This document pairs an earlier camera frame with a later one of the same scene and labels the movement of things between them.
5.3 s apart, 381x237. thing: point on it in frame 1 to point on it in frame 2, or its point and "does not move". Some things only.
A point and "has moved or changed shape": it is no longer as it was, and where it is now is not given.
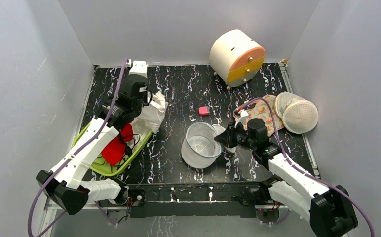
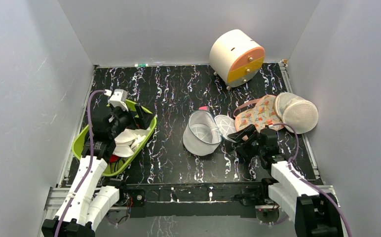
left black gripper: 146,96 to 147,117
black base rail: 189,201 does not move
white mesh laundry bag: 200,148 has moved or changed shape
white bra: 152,115 to 127,141
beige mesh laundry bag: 299,114 does not move
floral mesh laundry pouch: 261,109 does not move
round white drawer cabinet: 235,59 does not move
